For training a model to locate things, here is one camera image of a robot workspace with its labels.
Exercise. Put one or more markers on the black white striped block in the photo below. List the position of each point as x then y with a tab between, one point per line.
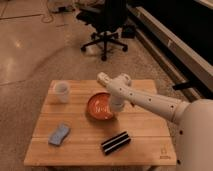
115	143

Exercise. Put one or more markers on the orange ceramic bowl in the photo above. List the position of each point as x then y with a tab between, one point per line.
98	106

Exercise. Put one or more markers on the black box on floor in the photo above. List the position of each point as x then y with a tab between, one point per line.
128	31

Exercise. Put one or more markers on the blue sponge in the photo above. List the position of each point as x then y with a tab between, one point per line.
60	133

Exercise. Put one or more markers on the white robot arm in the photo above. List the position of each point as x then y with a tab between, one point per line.
194	119

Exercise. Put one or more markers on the wooden table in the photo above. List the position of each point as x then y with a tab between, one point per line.
151	143

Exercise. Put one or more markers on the black office chair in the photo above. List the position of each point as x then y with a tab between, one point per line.
106	18

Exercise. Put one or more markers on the white cup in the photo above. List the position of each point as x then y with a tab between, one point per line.
62	89

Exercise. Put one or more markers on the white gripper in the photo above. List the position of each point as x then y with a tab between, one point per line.
116	104

